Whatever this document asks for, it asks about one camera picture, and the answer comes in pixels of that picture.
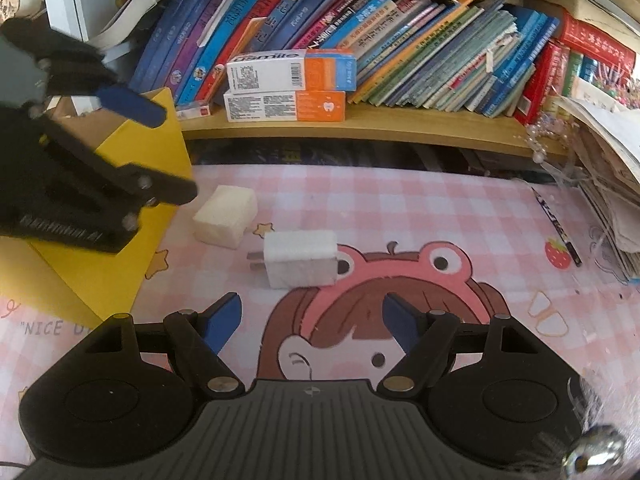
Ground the cream foam block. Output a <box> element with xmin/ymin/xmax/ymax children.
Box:
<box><xmin>193</xmin><ymin>185</ymin><xmax>258</xmax><ymax>249</ymax></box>

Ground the small red white box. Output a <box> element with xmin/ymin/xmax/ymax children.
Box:
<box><xmin>176</xmin><ymin>102</ymin><xmax>213</xmax><ymax>120</ymax></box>

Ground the yellow cardboard box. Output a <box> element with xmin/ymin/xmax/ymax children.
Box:
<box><xmin>1</xmin><ymin>89</ymin><xmax>192</xmax><ymax>327</ymax></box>

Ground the white power adapter plug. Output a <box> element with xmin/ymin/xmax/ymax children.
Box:
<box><xmin>246</xmin><ymin>230</ymin><xmax>338</xmax><ymax>289</ymax></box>

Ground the pink cartoon girl desk mat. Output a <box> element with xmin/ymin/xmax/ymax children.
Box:
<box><xmin>1</xmin><ymin>166</ymin><xmax>639</xmax><ymax>462</ymax></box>

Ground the black patterned pen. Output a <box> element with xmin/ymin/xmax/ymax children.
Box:
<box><xmin>532</xmin><ymin>188</ymin><xmax>582</xmax><ymax>268</ymax></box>

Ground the upper orange white toothpaste box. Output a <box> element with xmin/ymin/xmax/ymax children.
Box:
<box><xmin>226</xmin><ymin>49</ymin><xmax>357</xmax><ymax>94</ymax></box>

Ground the orange white toothpaste box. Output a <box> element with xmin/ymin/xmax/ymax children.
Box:
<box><xmin>224</xmin><ymin>90</ymin><xmax>346</xmax><ymax>122</ymax></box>
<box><xmin>226</xmin><ymin>49</ymin><xmax>357</xmax><ymax>94</ymax></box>

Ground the lower orange white toothpaste box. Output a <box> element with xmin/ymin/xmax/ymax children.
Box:
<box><xmin>224</xmin><ymin>90</ymin><xmax>346</xmax><ymax>122</ymax></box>

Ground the silver bell with fur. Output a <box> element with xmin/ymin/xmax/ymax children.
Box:
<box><xmin>509</xmin><ymin>368</ymin><xmax>639</xmax><ymax>479</ymax></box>

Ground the messy stack of papers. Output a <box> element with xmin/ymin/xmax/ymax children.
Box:
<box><xmin>558</xmin><ymin>98</ymin><xmax>639</xmax><ymax>283</ymax></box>

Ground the wooden white bookshelf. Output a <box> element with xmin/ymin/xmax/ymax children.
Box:
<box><xmin>46</xmin><ymin>0</ymin><xmax>639</xmax><ymax>156</ymax></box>

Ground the row of leaning books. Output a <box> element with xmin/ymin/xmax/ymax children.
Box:
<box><xmin>130</xmin><ymin>0</ymin><xmax>559</xmax><ymax>120</ymax></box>

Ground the red thick dictionary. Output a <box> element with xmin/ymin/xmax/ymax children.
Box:
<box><xmin>554</xmin><ymin>10</ymin><xmax>636</xmax><ymax>76</ymax></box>

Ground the pearl bead string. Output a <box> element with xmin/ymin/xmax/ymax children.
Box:
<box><xmin>524</xmin><ymin>112</ymin><xmax>576</xmax><ymax>166</ymax></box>

